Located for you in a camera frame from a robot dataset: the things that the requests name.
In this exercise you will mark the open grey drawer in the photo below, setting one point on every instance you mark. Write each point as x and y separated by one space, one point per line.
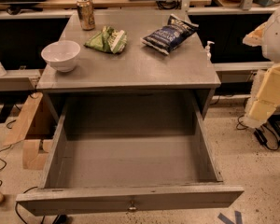
110 149

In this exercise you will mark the gold soda can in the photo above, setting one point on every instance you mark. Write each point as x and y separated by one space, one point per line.
85 14

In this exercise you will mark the wooden stool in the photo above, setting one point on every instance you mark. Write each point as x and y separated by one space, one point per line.
34 128

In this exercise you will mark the green jalapeno chip bag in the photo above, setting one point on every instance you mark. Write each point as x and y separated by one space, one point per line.
108 40

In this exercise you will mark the metal drawer knob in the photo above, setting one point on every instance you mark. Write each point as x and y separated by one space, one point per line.
132 207

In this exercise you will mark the blue chip bag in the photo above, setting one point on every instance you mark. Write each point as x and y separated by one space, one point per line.
170 36

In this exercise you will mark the white pump bottle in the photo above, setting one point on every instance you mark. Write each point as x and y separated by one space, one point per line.
208 49

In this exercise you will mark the white bowl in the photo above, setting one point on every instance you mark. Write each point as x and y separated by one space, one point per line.
61 55

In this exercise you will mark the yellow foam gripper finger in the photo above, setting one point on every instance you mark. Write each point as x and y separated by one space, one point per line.
264 97
254 38

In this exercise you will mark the grey cabinet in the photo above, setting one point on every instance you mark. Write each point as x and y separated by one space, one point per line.
138 67

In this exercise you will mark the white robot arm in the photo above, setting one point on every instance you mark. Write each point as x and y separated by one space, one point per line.
271 38

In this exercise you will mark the black power adapter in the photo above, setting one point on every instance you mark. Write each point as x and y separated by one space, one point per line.
261 137

